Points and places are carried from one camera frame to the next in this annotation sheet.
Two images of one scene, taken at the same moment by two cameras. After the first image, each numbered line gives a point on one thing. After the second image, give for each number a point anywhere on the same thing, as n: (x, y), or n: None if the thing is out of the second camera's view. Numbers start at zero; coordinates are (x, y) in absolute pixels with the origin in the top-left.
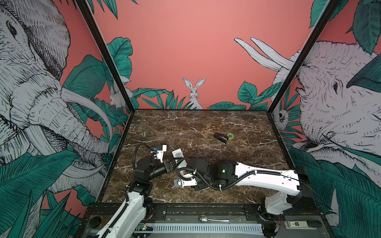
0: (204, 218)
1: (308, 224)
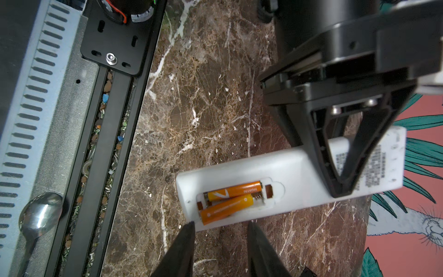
0: (37, 217)
1: None
